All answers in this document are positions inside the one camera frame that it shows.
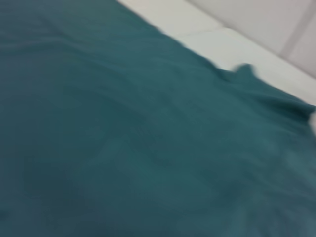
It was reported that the teal blue t-shirt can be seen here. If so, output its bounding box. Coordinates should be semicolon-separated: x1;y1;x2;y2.
0;0;316;237

